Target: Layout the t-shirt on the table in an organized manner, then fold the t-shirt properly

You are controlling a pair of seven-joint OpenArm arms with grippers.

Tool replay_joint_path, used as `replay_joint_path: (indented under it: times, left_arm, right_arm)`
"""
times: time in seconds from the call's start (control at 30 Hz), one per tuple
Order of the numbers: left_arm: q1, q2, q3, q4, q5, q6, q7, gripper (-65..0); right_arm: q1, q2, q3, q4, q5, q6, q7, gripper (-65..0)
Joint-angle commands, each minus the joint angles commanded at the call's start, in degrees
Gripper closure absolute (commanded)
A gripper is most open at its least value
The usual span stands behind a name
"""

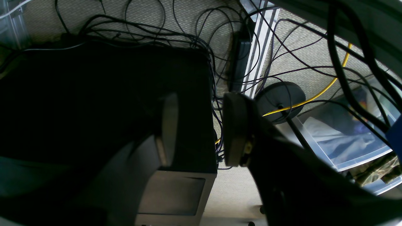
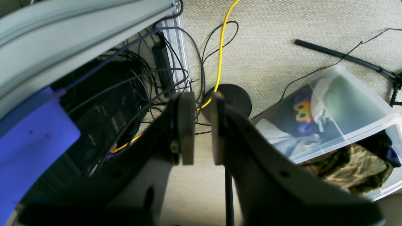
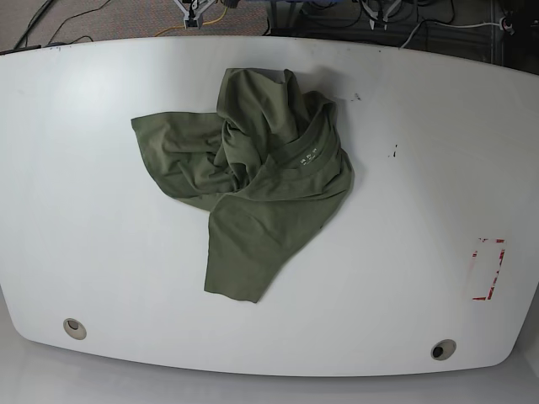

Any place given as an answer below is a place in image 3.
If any white cable on floor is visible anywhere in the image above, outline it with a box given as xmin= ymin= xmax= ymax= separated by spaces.
xmin=398 ymin=18 xmax=506 ymax=50

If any olive green t-shirt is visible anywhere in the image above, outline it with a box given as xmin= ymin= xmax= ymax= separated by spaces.
xmin=131 ymin=68 xmax=354 ymax=303

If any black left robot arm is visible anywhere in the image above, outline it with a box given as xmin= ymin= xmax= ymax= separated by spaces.
xmin=359 ymin=0 xmax=403 ymax=30

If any right table cable grommet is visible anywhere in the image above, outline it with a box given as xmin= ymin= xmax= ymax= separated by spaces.
xmin=430 ymin=339 xmax=456 ymax=361

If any table cable grommet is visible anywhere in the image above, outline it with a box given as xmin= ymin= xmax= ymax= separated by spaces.
xmin=430 ymin=339 xmax=456 ymax=361
xmin=63 ymin=318 xmax=87 ymax=341

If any yellow cable on floor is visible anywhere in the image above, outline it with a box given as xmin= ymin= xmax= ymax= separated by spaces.
xmin=154 ymin=3 xmax=232 ymax=39

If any left table cable grommet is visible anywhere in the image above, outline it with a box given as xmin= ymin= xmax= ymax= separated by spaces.
xmin=63 ymin=318 xmax=87 ymax=341

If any red tape rectangle marking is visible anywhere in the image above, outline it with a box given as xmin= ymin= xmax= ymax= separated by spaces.
xmin=468 ymin=238 xmax=506 ymax=301

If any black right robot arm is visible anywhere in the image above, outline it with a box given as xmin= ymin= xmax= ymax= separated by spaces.
xmin=173 ymin=0 xmax=216 ymax=29

